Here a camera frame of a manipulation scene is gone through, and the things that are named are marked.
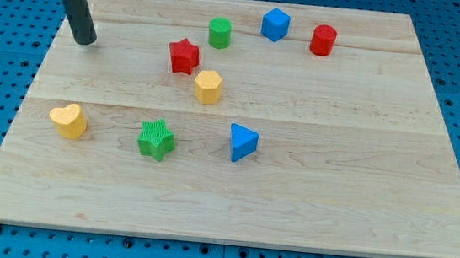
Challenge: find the yellow hexagon block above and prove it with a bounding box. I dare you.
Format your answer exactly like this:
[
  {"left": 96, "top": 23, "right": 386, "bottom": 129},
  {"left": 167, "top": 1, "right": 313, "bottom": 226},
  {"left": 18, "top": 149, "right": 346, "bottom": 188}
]
[{"left": 194, "top": 70, "right": 223, "bottom": 105}]

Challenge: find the light wooden board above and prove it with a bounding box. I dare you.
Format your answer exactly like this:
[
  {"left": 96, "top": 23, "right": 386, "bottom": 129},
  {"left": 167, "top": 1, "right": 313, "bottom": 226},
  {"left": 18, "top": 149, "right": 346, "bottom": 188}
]
[{"left": 0, "top": 0, "right": 460, "bottom": 258}]

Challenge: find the blue triangle block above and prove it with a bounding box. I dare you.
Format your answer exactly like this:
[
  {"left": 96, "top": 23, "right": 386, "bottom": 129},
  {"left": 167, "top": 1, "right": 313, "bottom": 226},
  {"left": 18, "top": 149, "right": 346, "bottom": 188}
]
[{"left": 230, "top": 122, "right": 259, "bottom": 162}]

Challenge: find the green star block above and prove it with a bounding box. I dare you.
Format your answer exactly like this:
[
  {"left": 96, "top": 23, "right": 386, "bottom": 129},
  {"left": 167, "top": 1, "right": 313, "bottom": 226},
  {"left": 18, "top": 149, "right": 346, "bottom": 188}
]
[{"left": 137, "top": 119, "right": 175, "bottom": 161}]

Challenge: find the red star block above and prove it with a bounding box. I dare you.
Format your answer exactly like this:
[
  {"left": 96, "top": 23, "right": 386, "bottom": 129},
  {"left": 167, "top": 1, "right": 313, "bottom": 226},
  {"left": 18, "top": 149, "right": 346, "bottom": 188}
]
[{"left": 169, "top": 38, "right": 200, "bottom": 75}]

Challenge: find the green cylinder block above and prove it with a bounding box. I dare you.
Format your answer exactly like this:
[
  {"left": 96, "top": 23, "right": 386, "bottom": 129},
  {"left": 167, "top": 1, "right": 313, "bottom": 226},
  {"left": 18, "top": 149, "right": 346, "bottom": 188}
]
[{"left": 208, "top": 17, "right": 233, "bottom": 49}]

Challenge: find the blue cube block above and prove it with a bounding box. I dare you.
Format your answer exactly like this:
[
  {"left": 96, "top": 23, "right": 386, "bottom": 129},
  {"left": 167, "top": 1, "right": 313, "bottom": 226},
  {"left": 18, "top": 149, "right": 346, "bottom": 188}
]
[{"left": 260, "top": 8, "right": 291, "bottom": 42}]

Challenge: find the red cylinder block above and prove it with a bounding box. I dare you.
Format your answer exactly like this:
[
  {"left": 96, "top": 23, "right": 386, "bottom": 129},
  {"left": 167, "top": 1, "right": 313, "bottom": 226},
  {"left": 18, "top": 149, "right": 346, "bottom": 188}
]
[{"left": 309, "top": 24, "right": 338, "bottom": 56}]

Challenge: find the yellow heart block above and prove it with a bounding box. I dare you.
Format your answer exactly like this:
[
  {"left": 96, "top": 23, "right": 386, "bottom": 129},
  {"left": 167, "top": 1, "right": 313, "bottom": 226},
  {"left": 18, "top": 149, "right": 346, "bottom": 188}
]
[{"left": 49, "top": 104, "right": 88, "bottom": 140}]

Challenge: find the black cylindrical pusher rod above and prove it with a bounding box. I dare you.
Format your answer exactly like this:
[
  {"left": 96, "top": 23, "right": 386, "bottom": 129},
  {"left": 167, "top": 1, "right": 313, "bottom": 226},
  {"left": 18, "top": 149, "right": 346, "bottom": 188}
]
[{"left": 62, "top": 0, "right": 97, "bottom": 46}]

